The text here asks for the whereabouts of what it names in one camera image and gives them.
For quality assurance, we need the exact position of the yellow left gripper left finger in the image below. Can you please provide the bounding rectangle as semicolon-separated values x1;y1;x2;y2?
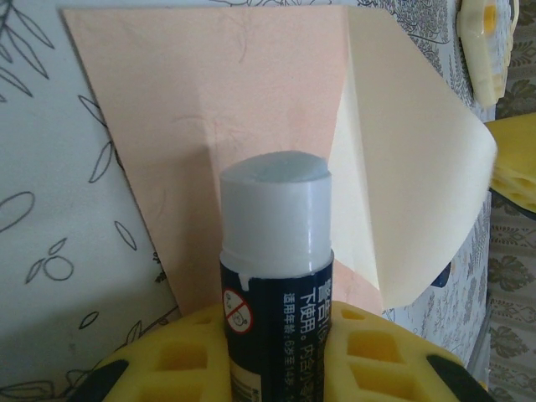
69;303;231;402

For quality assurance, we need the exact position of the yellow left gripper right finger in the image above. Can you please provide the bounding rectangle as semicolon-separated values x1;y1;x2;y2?
328;301;489;402

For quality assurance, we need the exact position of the navy glue stick cap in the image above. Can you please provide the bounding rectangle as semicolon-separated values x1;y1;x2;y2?
430;259;455;290

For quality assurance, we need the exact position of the navy white glue stick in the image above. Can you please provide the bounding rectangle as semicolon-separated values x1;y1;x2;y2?
219;149;335;402

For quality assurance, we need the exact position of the pink envelope cream inside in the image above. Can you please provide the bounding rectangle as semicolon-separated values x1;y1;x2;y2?
61;6;500;320

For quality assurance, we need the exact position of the cream yellow calculator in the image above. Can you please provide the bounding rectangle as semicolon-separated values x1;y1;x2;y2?
455;0;523;106

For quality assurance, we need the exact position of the floral patterned table cover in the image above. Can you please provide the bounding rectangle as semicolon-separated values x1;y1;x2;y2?
0;0;518;402

